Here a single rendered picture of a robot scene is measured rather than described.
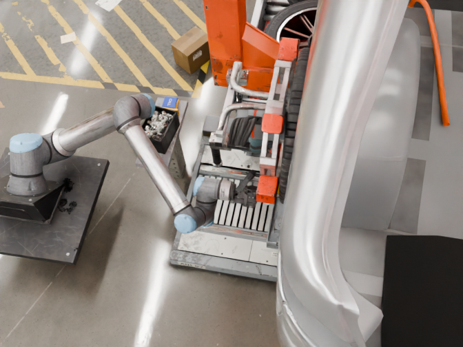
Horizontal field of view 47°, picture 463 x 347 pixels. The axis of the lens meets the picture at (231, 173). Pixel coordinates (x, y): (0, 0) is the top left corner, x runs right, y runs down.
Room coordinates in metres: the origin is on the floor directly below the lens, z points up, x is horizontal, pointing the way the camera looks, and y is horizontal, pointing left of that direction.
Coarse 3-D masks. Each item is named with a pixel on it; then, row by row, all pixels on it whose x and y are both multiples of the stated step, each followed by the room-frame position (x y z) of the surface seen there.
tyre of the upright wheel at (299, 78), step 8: (304, 48) 1.48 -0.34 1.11; (304, 56) 1.40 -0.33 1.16; (296, 64) 1.36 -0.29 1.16; (304, 64) 1.35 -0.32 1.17; (296, 72) 1.31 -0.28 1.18; (304, 72) 1.30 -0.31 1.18; (296, 80) 1.27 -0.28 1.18; (304, 80) 1.27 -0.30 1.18; (296, 88) 1.24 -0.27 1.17; (296, 96) 1.20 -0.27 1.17; (296, 104) 1.18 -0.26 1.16; (288, 112) 1.16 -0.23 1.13; (296, 112) 1.15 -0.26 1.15; (288, 120) 1.13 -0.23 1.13; (296, 120) 1.12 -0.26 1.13; (288, 128) 1.11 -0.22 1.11; (288, 136) 1.09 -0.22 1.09; (288, 144) 1.06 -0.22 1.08; (288, 152) 1.04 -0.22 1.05; (288, 160) 1.02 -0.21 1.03; (288, 168) 1.01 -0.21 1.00; (280, 176) 1.00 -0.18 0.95; (280, 184) 0.99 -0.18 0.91; (280, 192) 0.98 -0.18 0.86; (280, 200) 0.99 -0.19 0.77
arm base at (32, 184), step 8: (16, 176) 1.41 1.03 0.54; (24, 176) 1.40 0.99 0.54; (32, 176) 1.40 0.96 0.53; (40, 176) 1.42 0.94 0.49; (8, 184) 1.40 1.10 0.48; (16, 184) 1.38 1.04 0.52; (24, 184) 1.37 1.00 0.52; (32, 184) 1.38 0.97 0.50; (40, 184) 1.39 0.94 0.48; (16, 192) 1.34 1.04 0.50; (24, 192) 1.34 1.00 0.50; (32, 192) 1.34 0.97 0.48; (40, 192) 1.35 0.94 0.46
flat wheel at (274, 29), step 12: (312, 0) 2.41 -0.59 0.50; (288, 12) 2.33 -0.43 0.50; (300, 12) 2.33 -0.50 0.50; (312, 12) 2.34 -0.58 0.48; (276, 24) 2.25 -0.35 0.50; (288, 24) 2.27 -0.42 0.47; (300, 24) 2.32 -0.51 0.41; (312, 24) 2.34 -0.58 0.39; (276, 36) 2.16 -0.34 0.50; (288, 36) 2.28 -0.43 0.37; (300, 36) 2.17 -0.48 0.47; (300, 48) 2.08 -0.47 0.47
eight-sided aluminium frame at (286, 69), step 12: (276, 60) 1.45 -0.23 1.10; (276, 72) 1.37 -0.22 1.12; (288, 72) 1.36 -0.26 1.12; (276, 84) 1.33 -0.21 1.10; (288, 96) 1.53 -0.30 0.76; (276, 108) 1.20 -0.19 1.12; (288, 108) 1.49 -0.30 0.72; (264, 132) 1.15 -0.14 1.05; (264, 144) 1.11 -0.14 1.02; (276, 144) 1.10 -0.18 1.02; (264, 156) 1.08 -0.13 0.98; (276, 156) 1.07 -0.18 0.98; (264, 168) 1.06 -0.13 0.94
